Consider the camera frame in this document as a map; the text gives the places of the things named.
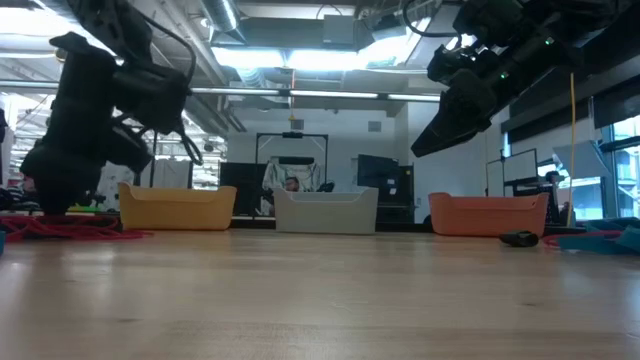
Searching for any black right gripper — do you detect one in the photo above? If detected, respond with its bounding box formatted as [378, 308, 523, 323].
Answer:
[410, 67, 506, 159]

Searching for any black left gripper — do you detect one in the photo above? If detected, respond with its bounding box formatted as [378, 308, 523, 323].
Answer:
[19, 32, 154, 217]

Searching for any wide black rubber band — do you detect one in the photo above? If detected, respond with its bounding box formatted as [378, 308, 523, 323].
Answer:
[498, 229, 540, 249]

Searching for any black cabinet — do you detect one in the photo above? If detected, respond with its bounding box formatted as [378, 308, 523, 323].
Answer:
[355, 153, 416, 225]

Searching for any orange plastic basket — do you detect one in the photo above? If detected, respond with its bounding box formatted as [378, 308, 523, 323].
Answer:
[428, 191, 550, 238]

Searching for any white hanging cloth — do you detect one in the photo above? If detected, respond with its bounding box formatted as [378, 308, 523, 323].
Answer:
[149, 158, 195, 190]
[262, 156, 325, 204]

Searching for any yellow plastic basket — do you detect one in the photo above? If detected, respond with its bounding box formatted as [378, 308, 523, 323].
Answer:
[117, 182, 238, 232]

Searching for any long ceiling light strip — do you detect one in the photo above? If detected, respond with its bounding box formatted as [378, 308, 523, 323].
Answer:
[0, 79, 444, 104]

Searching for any white angled panel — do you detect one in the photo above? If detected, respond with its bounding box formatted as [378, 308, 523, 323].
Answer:
[552, 139, 611, 180]

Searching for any white plastic basket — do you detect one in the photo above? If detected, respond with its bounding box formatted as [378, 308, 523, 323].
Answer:
[273, 186, 380, 236]

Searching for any grey ceiling box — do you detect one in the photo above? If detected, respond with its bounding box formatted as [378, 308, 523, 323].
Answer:
[322, 13, 357, 46]

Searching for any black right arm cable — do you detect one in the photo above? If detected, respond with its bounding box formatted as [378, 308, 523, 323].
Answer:
[402, 0, 461, 39]

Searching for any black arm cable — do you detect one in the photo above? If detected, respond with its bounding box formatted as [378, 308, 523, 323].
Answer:
[402, 0, 461, 39]
[139, 12, 205, 167]

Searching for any yellow hanging cord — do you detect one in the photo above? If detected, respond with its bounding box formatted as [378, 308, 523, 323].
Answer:
[567, 72, 578, 227]

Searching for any black gantry frame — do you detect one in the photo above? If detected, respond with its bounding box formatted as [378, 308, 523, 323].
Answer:
[254, 131, 330, 192]

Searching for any black window frame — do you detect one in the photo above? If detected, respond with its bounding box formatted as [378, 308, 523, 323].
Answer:
[597, 114, 640, 219]

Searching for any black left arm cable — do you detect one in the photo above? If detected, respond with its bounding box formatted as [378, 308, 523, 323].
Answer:
[139, 12, 205, 167]

